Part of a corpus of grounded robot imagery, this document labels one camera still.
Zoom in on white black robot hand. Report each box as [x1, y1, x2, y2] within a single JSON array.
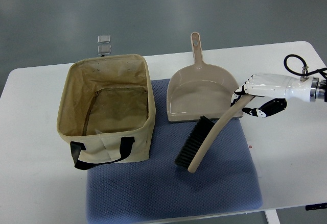
[[231, 73, 319, 118]]

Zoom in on beige hand broom black bristles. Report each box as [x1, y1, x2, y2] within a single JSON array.
[[174, 94, 254, 173]]

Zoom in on beige plastic dustpan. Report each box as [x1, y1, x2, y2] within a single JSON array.
[[167, 32, 238, 122]]

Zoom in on blue textured mat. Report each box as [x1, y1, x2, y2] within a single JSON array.
[[86, 80, 263, 223]]

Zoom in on black table control panel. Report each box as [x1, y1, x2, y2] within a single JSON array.
[[305, 203, 327, 211]]

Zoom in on white table leg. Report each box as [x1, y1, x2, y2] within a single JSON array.
[[264, 209, 281, 224]]

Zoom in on lower floor socket plate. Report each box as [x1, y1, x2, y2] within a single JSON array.
[[98, 44, 111, 55]]

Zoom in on floor socket plate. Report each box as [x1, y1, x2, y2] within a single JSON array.
[[98, 44, 111, 55], [98, 35, 111, 43]]

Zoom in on upper floor socket plate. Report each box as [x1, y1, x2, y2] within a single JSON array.
[[98, 35, 111, 43]]

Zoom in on black cable loop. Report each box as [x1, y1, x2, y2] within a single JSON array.
[[284, 54, 327, 78]]

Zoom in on yellow fabric bag black handle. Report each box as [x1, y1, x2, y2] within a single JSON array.
[[57, 54, 156, 170]]

